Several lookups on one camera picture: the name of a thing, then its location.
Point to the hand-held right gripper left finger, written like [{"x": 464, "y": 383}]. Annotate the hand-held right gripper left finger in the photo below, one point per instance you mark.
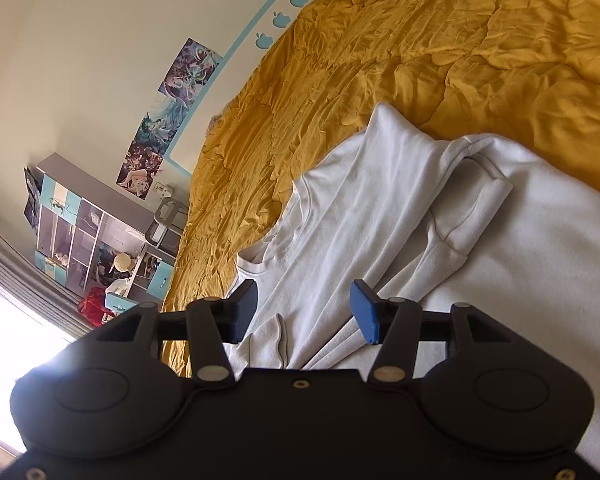
[{"x": 244, "y": 307}]

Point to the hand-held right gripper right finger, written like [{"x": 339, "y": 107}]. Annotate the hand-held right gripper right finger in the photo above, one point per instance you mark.
[{"x": 364, "y": 316}]

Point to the white t-shirt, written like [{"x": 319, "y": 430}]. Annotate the white t-shirt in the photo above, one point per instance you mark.
[{"x": 340, "y": 220}]

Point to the beige plush toy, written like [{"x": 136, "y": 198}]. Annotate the beige plush toy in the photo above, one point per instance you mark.
[{"x": 122, "y": 262}]

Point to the red bag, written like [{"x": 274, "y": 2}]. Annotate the red bag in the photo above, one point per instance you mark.
[{"x": 95, "y": 307}]

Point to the grey blue shelf desk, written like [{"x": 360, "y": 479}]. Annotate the grey blue shelf desk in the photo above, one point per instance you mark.
[{"x": 80, "y": 230}]

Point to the grey curtain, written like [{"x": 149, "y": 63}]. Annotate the grey curtain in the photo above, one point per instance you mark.
[{"x": 25, "y": 270}]

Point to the bright window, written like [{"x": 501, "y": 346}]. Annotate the bright window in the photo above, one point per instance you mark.
[{"x": 10, "y": 340}]

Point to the dark poster on shelf side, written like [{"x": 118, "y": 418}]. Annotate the dark poster on shelf side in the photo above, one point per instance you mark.
[{"x": 32, "y": 197}]

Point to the mustard yellow blanket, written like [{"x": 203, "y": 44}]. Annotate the mustard yellow blanket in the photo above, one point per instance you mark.
[{"x": 380, "y": 50}]

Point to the white wall socket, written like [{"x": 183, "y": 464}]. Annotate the white wall socket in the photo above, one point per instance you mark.
[{"x": 162, "y": 190}]

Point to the anime wall poster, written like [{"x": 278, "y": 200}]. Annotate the anime wall poster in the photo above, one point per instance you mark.
[
  {"x": 139, "y": 172},
  {"x": 192, "y": 70},
  {"x": 160, "y": 122}
]

